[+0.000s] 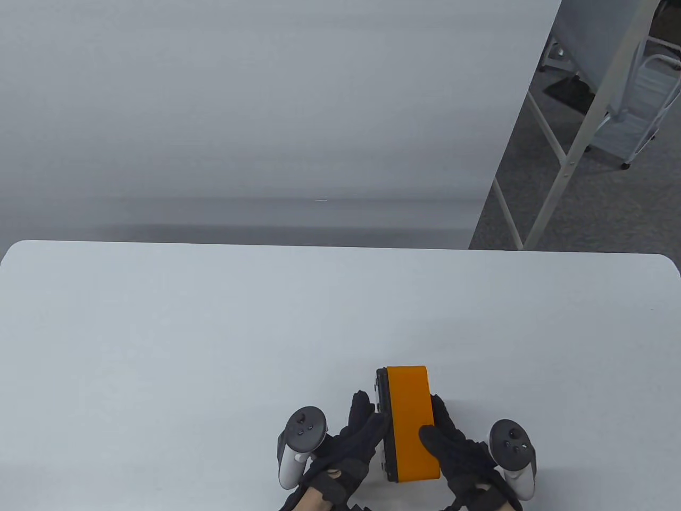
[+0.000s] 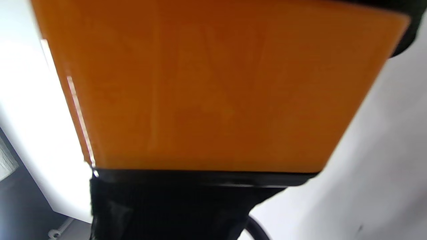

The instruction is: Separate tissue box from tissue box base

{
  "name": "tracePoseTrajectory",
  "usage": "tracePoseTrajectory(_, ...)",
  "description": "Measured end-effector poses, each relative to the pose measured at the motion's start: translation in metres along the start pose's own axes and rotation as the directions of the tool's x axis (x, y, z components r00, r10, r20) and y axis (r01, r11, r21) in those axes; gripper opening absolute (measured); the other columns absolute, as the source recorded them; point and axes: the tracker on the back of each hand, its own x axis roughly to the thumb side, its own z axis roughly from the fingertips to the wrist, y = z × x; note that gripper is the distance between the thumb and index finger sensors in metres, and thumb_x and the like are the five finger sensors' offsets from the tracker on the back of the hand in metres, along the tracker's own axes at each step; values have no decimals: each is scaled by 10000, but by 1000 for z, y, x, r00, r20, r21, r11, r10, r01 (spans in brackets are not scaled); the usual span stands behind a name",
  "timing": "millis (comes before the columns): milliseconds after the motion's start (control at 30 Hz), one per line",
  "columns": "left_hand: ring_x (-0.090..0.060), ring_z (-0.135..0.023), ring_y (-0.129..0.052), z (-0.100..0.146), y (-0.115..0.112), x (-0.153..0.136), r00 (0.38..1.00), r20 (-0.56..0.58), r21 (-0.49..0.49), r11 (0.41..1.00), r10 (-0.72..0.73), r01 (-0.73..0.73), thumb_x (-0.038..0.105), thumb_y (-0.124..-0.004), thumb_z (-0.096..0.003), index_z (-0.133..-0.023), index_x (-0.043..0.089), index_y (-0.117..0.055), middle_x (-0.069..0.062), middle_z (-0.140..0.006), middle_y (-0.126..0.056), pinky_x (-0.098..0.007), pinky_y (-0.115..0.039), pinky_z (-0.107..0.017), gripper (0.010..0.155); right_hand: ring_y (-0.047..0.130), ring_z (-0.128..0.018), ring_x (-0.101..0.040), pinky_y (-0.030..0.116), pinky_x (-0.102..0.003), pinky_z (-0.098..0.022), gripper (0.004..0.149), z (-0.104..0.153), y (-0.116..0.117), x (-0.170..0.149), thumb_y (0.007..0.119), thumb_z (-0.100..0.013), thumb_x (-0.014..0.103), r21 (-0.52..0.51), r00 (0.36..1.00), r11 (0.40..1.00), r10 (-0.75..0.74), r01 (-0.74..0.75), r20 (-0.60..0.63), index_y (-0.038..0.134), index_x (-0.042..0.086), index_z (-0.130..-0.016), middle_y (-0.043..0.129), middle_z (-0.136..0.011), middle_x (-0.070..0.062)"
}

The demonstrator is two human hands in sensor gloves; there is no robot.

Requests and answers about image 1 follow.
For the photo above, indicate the person's right hand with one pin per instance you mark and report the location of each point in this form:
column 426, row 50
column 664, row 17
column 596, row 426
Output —
column 463, row 463

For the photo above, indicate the person's left hand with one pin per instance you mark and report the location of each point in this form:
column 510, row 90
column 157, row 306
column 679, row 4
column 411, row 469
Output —
column 348, row 458

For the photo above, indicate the person's left thumb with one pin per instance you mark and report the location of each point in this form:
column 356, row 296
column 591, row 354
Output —
column 379, row 428

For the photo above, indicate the person's right thumb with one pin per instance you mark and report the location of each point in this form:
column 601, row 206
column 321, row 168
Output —
column 432, row 437

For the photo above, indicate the orange and black case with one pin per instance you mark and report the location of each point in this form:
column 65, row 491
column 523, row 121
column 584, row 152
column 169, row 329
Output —
column 407, row 420

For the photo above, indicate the person's left forearm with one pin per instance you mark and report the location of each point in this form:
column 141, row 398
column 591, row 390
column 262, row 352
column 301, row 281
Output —
column 311, row 499

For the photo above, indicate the grey and white left wrist controller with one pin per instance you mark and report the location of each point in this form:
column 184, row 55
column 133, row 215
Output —
column 300, row 436

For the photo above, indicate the grey and white wrist controller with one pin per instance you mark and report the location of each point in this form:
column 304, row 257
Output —
column 300, row 436
column 512, row 447

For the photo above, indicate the grey and white right wrist controller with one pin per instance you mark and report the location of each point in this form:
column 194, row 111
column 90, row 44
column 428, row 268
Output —
column 512, row 447

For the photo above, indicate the white backdrop sheet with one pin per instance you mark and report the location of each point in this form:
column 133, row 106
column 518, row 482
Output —
column 255, row 106

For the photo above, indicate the black floor mat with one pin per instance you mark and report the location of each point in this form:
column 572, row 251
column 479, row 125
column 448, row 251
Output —
column 569, row 89

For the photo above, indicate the white rolling cart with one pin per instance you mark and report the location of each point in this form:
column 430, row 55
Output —
column 641, row 112

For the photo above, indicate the white tilted table top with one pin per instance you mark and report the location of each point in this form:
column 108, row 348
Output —
column 596, row 32

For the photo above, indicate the white metal table frame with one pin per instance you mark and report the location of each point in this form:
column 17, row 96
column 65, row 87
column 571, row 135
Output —
column 585, row 122

